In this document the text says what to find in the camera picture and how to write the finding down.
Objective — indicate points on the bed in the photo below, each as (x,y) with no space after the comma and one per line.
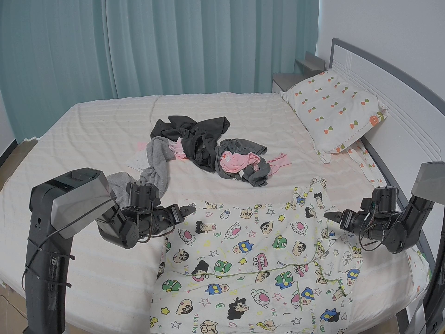
(87,134)

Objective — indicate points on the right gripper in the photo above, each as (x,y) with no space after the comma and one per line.
(356,223)

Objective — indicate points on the pile of clothes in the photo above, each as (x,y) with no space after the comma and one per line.
(205,134)

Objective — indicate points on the blue-green curtain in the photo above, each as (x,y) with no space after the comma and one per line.
(173,30)

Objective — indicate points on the grey bedside table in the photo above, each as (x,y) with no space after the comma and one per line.
(288,80)

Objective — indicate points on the white printed pyjama top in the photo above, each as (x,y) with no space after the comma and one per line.
(243,256)

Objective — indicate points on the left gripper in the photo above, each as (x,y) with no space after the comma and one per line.
(161,221)

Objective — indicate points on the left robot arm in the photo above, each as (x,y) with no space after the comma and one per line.
(48,256)

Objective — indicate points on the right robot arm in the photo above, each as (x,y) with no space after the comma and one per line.
(413,224)

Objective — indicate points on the white printed pillow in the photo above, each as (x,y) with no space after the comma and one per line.
(333,113)

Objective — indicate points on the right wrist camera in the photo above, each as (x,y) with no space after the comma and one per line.
(367,204)

